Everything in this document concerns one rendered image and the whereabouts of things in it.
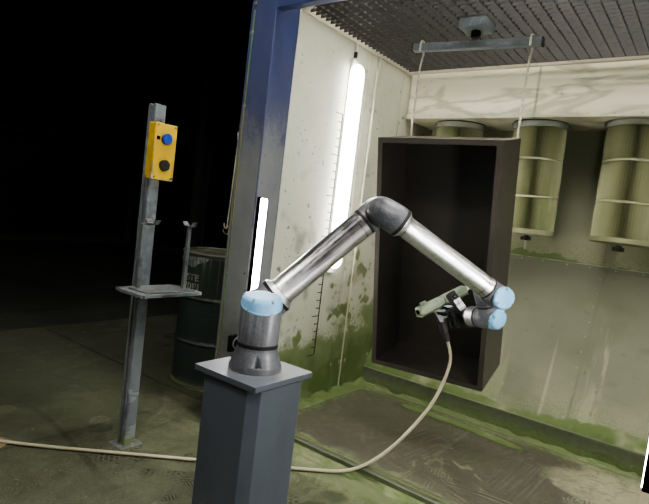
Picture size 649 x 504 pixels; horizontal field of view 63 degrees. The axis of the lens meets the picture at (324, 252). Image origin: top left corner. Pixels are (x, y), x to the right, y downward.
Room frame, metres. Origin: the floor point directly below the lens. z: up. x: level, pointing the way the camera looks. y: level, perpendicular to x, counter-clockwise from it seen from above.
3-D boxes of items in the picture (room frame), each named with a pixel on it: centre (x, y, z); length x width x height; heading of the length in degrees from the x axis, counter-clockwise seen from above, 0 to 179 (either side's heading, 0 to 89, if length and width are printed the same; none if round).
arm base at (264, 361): (1.90, 0.20, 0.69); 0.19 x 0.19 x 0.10
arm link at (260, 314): (1.91, 0.20, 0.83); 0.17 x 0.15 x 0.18; 8
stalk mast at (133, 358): (2.51, 0.85, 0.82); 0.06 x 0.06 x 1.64; 53
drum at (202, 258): (3.61, 0.67, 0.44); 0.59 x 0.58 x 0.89; 34
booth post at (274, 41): (2.87, 0.40, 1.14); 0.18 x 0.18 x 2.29; 53
